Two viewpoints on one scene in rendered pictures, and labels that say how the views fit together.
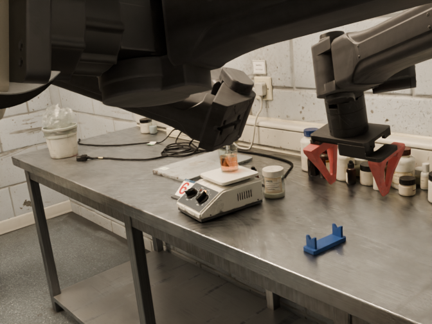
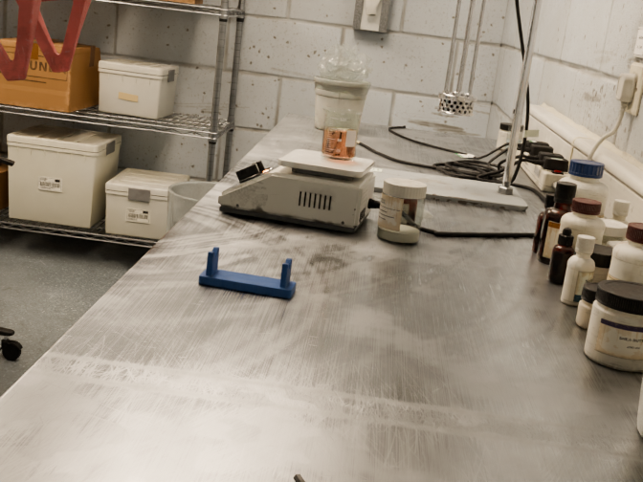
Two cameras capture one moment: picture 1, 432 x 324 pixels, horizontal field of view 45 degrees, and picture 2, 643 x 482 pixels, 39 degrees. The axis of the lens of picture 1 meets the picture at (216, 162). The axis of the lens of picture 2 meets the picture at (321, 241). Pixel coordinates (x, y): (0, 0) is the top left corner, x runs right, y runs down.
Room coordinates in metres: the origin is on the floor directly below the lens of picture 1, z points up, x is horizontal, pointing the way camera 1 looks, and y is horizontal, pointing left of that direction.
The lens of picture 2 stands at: (0.36, -0.88, 1.05)
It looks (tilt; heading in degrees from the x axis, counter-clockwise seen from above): 14 degrees down; 41
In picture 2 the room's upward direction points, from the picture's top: 7 degrees clockwise
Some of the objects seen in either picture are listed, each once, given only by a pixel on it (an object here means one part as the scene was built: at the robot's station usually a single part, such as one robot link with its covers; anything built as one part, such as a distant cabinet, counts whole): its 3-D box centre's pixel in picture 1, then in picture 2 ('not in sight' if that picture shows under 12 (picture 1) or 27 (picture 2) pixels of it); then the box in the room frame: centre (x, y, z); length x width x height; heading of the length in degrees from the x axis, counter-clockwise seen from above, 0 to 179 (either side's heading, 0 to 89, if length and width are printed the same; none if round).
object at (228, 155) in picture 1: (227, 158); (338, 134); (1.34, -0.03, 0.87); 0.06 x 0.05 x 0.08; 108
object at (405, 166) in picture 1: (402, 167); (636, 274); (1.33, -0.50, 0.80); 0.06 x 0.06 x 0.11
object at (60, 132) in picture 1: (60, 130); (342, 86); (2.09, 0.62, 0.86); 0.14 x 0.14 x 0.21
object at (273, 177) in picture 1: (273, 182); (401, 210); (1.35, -0.15, 0.79); 0.06 x 0.06 x 0.08
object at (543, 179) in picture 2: (198, 135); (541, 165); (2.12, 0.06, 0.77); 0.40 x 0.06 x 0.04; 39
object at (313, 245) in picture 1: (324, 238); (249, 271); (1.01, -0.22, 0.77); 0.10 x 0.03 x 0.04; 124
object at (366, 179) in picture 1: (369, 173); (593, 272); (1.38, -0.43, 0.78); 0.05 x 0.05 x 0.06
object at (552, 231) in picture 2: (325, 159); (560, 223); (1.47, -0.33, 0.80); 0.04 x 0.04 x 0.11
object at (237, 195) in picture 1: (222, 191); (306, 189); (1.31, -0.01, 0.79); 0.22 x 0.13 x 0.08; 121
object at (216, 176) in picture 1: (229, 174); (327, 163); (1.33, -0.03, 0.83); 0.12 x 0.12 x 0.01; 31
